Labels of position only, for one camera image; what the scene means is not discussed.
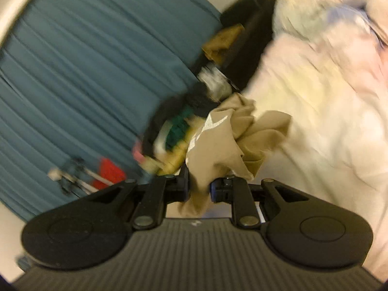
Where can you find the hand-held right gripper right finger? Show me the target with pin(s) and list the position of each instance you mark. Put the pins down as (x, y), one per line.
(216, 189)

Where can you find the pastel bed blanket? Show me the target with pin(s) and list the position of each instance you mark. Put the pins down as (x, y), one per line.
(333, 112)

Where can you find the garment steamer stand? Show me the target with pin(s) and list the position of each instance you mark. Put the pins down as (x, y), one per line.
(75, 175)

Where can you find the green garment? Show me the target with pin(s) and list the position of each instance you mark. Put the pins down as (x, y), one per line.
(178, 127)

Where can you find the blue curtain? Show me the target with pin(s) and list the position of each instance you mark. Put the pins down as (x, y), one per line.
(91, 72)

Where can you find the yellow cloth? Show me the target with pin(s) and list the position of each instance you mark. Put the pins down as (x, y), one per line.
(175, 157)

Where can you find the white patterned cloth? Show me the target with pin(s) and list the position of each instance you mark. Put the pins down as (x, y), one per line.
(213, 81)

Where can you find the pink garment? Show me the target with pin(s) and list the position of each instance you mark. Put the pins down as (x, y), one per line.
(138, 153)

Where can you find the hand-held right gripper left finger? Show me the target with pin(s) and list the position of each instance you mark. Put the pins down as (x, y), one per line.
(183, 188)

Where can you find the tan t-shirt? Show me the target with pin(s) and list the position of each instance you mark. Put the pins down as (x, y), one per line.
(221, 145)

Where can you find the black garment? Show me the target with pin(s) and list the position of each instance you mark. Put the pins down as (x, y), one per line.
(178, 103)

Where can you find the brown paper bag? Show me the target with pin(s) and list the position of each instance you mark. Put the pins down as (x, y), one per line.
(222, 44)

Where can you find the red garment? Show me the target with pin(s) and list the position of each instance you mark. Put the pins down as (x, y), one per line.
(109, 171)

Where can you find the white pillow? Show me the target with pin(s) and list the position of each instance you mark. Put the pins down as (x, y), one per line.
(306, 9)

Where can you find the black armchair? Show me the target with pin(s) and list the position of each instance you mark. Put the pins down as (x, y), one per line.
(248, 36)

